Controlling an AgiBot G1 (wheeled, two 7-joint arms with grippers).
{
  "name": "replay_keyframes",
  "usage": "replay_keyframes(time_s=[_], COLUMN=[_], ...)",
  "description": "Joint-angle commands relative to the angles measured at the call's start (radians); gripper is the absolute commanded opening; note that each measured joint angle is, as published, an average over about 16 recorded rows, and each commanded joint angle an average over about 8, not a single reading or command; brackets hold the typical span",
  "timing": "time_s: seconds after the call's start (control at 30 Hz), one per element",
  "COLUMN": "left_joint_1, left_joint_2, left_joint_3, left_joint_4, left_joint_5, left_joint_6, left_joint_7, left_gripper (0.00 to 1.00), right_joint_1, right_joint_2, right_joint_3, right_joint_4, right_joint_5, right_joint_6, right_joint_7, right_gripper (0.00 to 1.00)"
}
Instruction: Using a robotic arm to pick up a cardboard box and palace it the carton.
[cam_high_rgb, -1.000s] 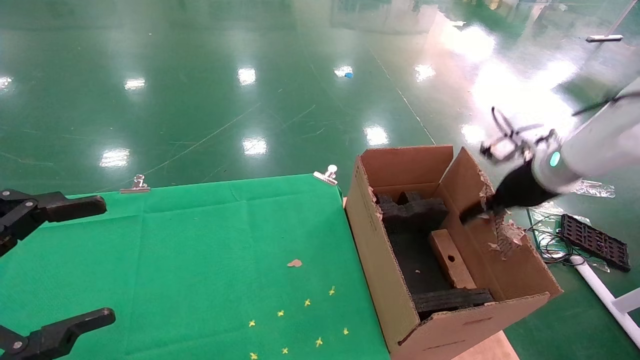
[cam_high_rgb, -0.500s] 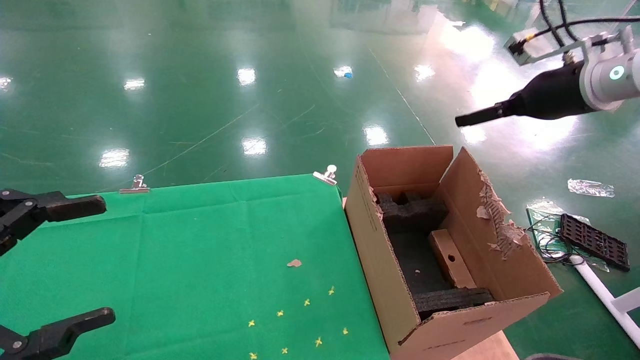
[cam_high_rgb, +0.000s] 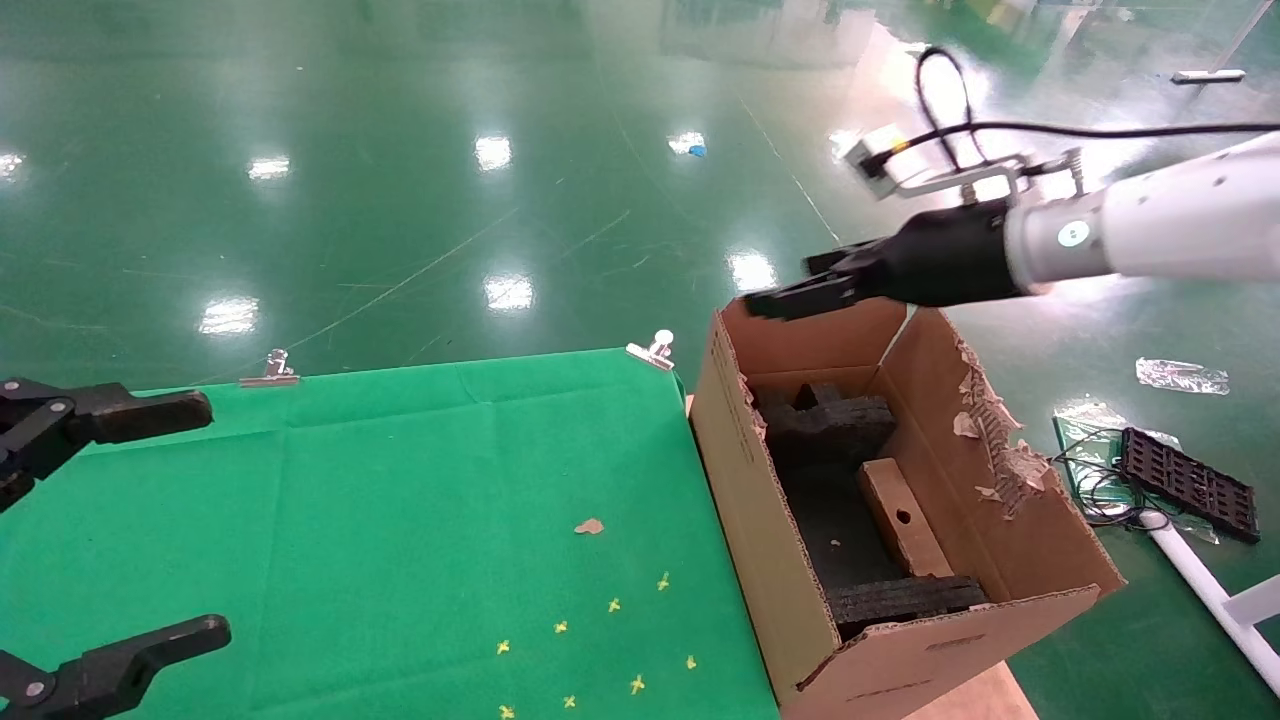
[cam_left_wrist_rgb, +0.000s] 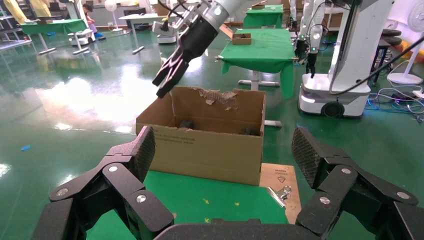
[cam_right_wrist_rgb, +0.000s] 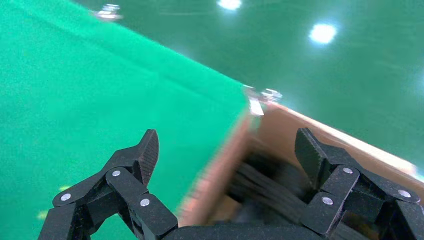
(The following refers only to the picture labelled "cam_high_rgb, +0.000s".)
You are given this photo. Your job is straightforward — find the clear bag with green sheet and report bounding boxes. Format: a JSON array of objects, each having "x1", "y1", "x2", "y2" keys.
[{"x1": 1052, "y1": 398, "x2": 1221, "y2": 546}]

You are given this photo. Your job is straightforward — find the large open cardboard carton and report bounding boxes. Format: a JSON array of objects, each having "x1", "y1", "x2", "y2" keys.
[{"x1": 690, "y1": 295, "x2": 1127, "y2": 720}]

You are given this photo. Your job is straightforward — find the green table cloth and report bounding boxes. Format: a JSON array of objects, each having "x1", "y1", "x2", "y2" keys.
[{"x1": 0, "y1": 347, "x2": 781, "y2": 720}]

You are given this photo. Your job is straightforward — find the white table leg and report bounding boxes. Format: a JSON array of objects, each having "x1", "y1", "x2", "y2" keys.
[{"x1": 1143, "y1": 510, "x2": 1280, "y2": 693}]

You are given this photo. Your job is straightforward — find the black plastic grid tray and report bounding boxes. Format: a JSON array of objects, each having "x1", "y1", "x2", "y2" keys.
[{"x1": 1119, "y1": 427, "x2": 1261, "y2": 545}]

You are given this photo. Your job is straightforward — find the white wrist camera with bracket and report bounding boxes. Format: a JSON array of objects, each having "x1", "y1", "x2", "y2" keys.
[{"x1": 845, "y1": 124, "x2": 1088, "y2": 203}]

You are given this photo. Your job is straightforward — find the thin black wires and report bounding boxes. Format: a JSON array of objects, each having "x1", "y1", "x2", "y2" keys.
[{"x1": 1050, "y1": 430, "x2": 1169, "y2": 528}]

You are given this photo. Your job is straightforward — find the black foam base pad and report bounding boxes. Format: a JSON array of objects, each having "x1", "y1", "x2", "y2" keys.
[{"x1": 778, "y1": 468, "x2": 903, "y2": 593}]

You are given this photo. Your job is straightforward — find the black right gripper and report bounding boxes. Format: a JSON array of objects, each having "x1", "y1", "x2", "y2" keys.
[{"x1": 745, "y1": 200, "x2": 1031, "y2": 322}]

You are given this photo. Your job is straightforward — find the brown cardboard sheet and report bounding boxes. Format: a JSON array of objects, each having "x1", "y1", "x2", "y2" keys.
[{"x1": 903, "y1": 660, "x2": 1041, "y2": 720}]

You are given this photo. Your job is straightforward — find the black foam strip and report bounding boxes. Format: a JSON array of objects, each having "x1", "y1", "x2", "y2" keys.
[{"x1": 828, "y1": 574, "x2": 991, "y2": 641}]

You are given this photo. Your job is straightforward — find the crumpled clear plastic bag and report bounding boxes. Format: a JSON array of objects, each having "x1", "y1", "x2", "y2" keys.
[{"x1": 1136, "y1": 357, "x2": 1230, "y2": 395}]

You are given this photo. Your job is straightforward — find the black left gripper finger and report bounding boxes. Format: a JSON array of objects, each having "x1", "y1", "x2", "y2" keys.
[
  {"x1": 0, "y1": 377, "x2": 214, "y2": 514},
  {"x1": 0, "y1": 614, "x2": 232, "y2": 720}
]

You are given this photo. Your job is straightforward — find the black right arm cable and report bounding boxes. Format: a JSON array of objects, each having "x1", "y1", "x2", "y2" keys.
[{"x1": 914, "y1": 45, "x2": 1280, "y2": 173}]

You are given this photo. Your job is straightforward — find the small brown cardboard box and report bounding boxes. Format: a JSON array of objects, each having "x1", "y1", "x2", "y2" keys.
[{"x1": 858, "y1": 457, "x2": 954, "y2": 581}]

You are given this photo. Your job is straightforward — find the silver metal binder clip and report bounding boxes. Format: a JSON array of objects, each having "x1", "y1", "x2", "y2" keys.
[
  {"x1": 626, "y1": 329, "x2": 676, "y2": 371},
  {"x1": 238, "y1": 348, "x2": 301, "y2": 388}
]

